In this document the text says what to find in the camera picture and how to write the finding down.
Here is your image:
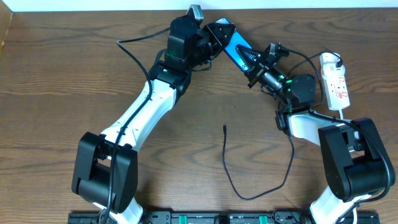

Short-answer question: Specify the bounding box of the blue Galaxy smartphone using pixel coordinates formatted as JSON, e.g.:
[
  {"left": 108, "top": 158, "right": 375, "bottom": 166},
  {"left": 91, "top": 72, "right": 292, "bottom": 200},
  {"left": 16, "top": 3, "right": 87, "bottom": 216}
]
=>
[{"left": 224, "top": 29, "right": 252, "bottom": 72}]

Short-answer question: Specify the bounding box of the black USB charging cable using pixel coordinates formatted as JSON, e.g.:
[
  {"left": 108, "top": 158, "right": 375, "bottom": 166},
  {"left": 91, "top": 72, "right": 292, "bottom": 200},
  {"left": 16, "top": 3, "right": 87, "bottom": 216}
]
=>
[{"left": 221, "top": 51, "right": 344, "bottom": 201}]

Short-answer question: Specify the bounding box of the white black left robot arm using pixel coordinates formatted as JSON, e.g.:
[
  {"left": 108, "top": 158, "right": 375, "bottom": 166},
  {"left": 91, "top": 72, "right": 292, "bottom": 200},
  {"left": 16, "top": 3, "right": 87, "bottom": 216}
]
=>
[{"left": 72, "top": 16, "right": 236, "bottom": 223}]

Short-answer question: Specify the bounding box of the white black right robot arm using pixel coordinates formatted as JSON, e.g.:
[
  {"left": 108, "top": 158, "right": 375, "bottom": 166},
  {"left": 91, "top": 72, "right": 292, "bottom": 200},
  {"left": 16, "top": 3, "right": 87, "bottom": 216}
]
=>
[{"left": 236, "top": 44, "right": 396, "bottom": 223}]

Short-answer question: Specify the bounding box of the white power strip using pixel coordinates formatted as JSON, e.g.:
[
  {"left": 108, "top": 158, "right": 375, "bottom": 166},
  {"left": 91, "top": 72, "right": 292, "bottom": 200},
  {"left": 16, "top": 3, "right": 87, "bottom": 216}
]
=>
[{"left": 325, "top": 75, "right": 350, "bottom": 111}]

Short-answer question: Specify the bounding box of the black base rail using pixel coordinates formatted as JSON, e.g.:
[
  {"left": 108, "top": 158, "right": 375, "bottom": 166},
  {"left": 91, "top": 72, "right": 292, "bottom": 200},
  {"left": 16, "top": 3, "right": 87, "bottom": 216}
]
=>
[{"left": 67, "top": 210, "right": 381, "bottom": 224}]

